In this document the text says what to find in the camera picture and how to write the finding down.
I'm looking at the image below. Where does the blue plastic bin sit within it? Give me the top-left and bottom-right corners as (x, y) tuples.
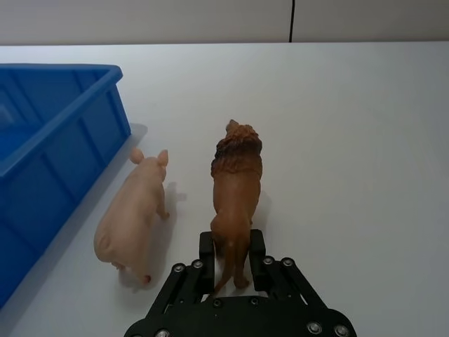
(0, 63), (133, 310)

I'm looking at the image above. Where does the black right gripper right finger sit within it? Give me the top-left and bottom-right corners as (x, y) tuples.
(248, 228), (330, 312)

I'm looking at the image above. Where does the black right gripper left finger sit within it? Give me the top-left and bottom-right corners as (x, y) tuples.
(147, 231), (217, 315)

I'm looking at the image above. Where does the brown toy lion figure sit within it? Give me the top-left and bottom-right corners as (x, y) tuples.
(208, 119), (264, 298)

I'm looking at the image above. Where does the thin black cable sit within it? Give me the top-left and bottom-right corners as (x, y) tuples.
(288, 0), (296, 44)

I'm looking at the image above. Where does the pink toy pig figure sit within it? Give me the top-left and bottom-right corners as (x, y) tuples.
(93, 147), (171, 294)

